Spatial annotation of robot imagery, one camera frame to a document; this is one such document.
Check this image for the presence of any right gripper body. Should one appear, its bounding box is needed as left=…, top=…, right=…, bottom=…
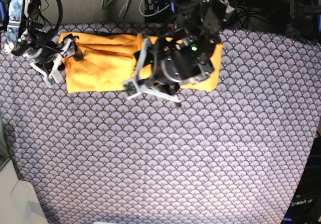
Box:
left=5, top=32, right=62, bottom=72

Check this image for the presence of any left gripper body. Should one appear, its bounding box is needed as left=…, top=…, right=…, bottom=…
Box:
left=147, top=37, right=216, bottom=96

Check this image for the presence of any yellow T-shirt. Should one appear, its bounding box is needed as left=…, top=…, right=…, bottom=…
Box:
left=59, top=32, right=223, bottom=93

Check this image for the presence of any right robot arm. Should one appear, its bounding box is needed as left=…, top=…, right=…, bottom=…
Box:
left=5, top=0, right=83, bottom=87

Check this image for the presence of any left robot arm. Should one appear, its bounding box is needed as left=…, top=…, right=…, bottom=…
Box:
left=122, top=0, right=238, bottom=104

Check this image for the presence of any blue fan-patterned tablecloth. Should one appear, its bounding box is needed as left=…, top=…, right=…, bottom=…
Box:
left=1, top=30, right=320, bottom=223

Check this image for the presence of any white plastic bin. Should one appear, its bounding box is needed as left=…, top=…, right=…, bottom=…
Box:
left=0, top=123, right=48, bottom=224

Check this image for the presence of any black OpenArm case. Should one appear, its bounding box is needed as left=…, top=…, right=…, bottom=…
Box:
left=282, top=137, right=320, bottom=223

